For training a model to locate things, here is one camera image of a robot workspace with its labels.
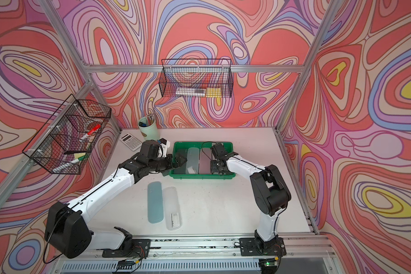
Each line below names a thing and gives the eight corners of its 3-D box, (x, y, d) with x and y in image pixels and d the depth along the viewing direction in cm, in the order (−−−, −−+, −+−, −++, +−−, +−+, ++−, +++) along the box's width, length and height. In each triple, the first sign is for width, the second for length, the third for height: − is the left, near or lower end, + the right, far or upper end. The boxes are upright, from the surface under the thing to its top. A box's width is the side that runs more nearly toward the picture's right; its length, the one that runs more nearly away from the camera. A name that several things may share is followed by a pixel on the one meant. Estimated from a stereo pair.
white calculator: (120, 140, 116) (119, 138, 115) (129, 134, 120) (128, 132, 118) (133, 151, 111) (132, 148, 109) (142, 144, 115) (141, 142, 113)
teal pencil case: (148, 224, 82) (146, 223, 80) (149, 185, 96) (147, 183, 94) (163, 221, 83) (162, 219, 81) (162, 182, 97) (161, 180, 95)
